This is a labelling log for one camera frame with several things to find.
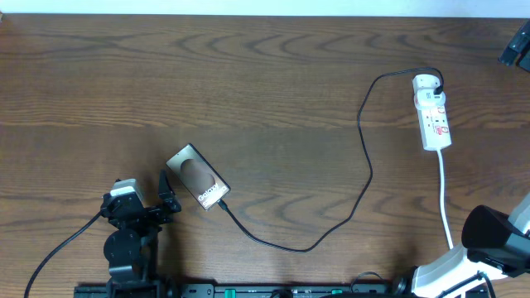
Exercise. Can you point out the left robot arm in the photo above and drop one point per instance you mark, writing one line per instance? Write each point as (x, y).
(131, 251)

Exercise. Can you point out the white charger plug adapter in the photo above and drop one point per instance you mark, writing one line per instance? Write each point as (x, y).
(425, 81)

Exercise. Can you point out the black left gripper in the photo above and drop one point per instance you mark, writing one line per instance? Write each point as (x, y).
(168, 203)

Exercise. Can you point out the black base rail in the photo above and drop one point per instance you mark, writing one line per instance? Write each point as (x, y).
(232, 291)

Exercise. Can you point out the bronze Galaxy smartphone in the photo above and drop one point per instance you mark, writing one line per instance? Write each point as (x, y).
(198, 176)

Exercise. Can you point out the white power strip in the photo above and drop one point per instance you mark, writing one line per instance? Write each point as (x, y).
(432, 117)

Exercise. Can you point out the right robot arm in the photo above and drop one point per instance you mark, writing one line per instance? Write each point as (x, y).
(493, 245)

